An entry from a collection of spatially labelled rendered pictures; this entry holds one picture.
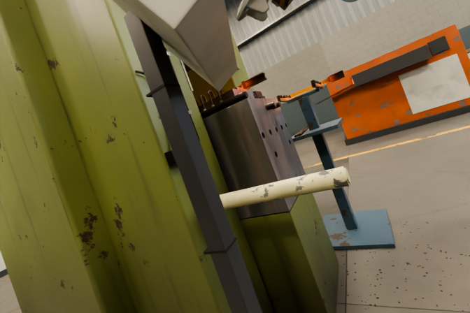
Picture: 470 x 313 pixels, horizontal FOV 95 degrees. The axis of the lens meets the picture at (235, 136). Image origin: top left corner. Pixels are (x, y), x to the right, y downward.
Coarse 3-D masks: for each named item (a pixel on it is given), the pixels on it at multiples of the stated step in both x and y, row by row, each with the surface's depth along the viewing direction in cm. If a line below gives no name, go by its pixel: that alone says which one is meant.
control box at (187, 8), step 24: (120, 0) 36; (144, 0) 24; (168, 0) 24; (192, 0) 23; (216, 0) 26; (168, 24) 24; (192, 24) 26; (216, 24) 31; (168, 48) 53; (192, 48) 30; (216, 48) 36; (216, 72) 45
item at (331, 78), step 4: (340, 72) 134; (332, 76) 136; (336, 76) 135; (340, 76) 134; (344, 76) 132; (324, 80) 138; (328, 80) 136; (332, 80) 137; (308, 88) 144; (312, 88) 143; (296, 92) 149; (300, 92) 147; (292, 96) 151
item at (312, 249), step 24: (264, 216) 84; (288, 216) 79; (312, 216) 99; (264, 240) 85; (288, 240) 81; (312, 240) 89; (264, 264) 87; (288, 264) 82; (312, 264) 81; (336, 264) 107; (288, 288) 84; (312, 288) 79; (336, 288) 95; (288, 312) 86; (312, 312) 81
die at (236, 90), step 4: (236, 88) 90; (240, 88) 92; (228, 92) 87; (232, 92) 86; (236, 92) 88; (240, 92) 91; (248, 92) 98; (252, 92) 103; (224, 96) 88; (228, 96) 87; (248, 96) 97; (252, 96) 101; (212, 100) 91; (216, 100) 90; (224, 100) 88; (204, 104) 93; (208, 104) 92; (216, 104) 90; (200, 108) 94
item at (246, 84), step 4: (256, 76) 92; (260, 76) 92; (264, 76) 91; (248, 80) 94; (252, 80) 93; (256, 80) 93; (260, 80) 91; (244, 84) 94; (248, 84) 95; (252, 84) 93; (256, 84) 94; (244, 88) 94; (248, 88) 96
